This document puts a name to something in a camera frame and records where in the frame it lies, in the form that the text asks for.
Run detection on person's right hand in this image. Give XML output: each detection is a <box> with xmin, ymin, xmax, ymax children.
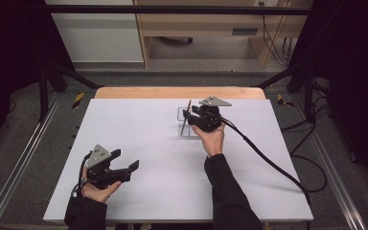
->
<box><xmin>191</xmin><ymin>122</ymin><xmax>227</xmax><ymax>158</ymax></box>

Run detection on white cabinet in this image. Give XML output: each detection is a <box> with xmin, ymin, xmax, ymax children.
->
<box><xmin>44</xmin><ymin>0</ymin><xmax>145</xmax><ymax>64</ymax></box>

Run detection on black floor cables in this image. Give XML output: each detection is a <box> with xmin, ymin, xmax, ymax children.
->
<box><xmin>280</xmin><ymin>77</ymin><xmax>334</xmax><ymax>195</ymax></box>

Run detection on wooden desk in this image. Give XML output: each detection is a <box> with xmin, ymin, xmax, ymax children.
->
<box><xmin>133</xmin><ymin>0</ymin><xmax>314</xmax><ymax>69</ymax></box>

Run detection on yellow-handled tool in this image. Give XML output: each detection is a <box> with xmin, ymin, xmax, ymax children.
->
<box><xmin>276</xmin><ymin>93</ymin><xmax>295</xmax><ymax>108</ymax></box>
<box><xmin>72</xmin><ymin>92</ymin><xmax>86</xmax><ymax>109</ymax></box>

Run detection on clear plastic pen holder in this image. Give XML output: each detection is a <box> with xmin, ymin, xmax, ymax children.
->
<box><xmin>175</xmin><ymin>105</ymin><xmax>203</xmax><ymax>140</ymax></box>

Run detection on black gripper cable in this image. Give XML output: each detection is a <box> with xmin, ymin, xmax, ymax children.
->
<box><xmin>218</xmin><ymin>116</ymin><xmax>312</xmax><ymax>230</ymax></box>
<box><xmin>71</xmin><ymin>152</ymin><xmax>92</xmax><ymax>198</ymax></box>

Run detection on white board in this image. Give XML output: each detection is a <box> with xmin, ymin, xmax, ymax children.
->
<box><xmin>42</xmin><ymin>98</ymin><xmax>314</xmax><ymax>224</ymax></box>

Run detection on dark green pencil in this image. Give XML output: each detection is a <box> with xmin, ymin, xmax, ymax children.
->
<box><xmin>180</xmin><ymin>99</ymin><xmax>193</xmax><ymax>137</ymax></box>

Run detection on person's left hand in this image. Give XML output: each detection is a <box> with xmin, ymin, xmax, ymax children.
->
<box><xmin>80</xmin><ymin>167</ymin><xmax>123</xmax><ymax>205</ymax></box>

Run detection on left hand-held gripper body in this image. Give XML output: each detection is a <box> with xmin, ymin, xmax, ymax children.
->
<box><xmin>83</xmin><ymin>144</ymin><xmax>132</xmax><ymax>190</ymax></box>

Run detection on yellow-handled tool right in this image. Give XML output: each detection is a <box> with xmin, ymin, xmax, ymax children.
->
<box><xmin>276</xmin><ymin>93</ymin><xmax>295</xmax><ymax>108</ymax></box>

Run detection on black curtain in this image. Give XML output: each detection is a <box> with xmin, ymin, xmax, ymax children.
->
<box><xmin>287</xmin><ymin>0</ymin><xmax>368</xmax><ymax>196</ymax></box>
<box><xmin>0</xmin><ymin>0</ymin><xmax>76</xmax><ymax>159</ymax></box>

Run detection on hanging black cables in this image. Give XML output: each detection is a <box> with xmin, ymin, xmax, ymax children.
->
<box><xmin>258</xmin><ymin>1</ymin><xmax>297</xmax><ymax>67</ymax></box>

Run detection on wooden table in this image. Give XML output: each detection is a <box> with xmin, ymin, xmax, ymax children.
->
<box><xmin>94</xmin><ymin>85</ymin><xmax>266</xmax><ymax>101</ymax></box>

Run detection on black metal frame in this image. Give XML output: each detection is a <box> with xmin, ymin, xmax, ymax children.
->
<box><xmin>37</xmin><ymin>4</ymin><xmax>316</xmax><ymax>125</ymax></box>

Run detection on yellow-handled tool left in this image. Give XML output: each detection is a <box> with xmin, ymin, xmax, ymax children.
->
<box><xmin>72</xmin><ymin>92</ymin><xmax>86</xmax><ymax>109</ymax></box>

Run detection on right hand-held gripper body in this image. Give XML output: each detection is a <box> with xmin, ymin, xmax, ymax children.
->
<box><xmin>190</xmin><ymin>95</ymin><xmax>233</xmax><ymax>133</ymax></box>

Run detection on aluminium floor rail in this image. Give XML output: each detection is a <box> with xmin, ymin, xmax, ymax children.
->
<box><xmin>290</xmin><ymin>95</ymin><xmax>368</xmax><ymax>230</ymax></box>
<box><xmin>0</xmin><ymin>91</ymin><xmax>62</xmax><ymax>230</ymax></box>

